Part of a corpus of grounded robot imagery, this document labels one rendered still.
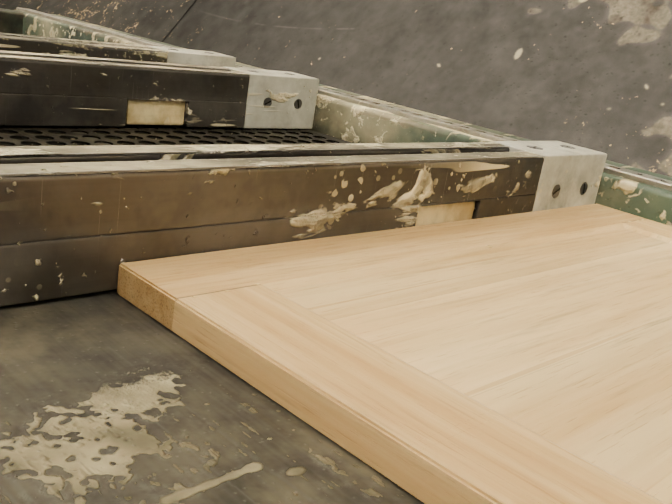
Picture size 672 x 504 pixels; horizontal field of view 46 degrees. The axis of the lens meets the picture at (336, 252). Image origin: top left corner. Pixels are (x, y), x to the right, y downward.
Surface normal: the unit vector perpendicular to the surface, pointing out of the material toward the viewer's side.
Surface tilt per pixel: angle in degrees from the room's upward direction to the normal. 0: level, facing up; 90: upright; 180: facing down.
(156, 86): 90
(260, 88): 90
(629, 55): 0
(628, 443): 54
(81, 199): 90
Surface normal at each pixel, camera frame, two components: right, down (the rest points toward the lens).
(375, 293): 0.15, -0.94
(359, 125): -0.70, 0.11
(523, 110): -0.48, -0.46
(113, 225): 0.69, 0.32
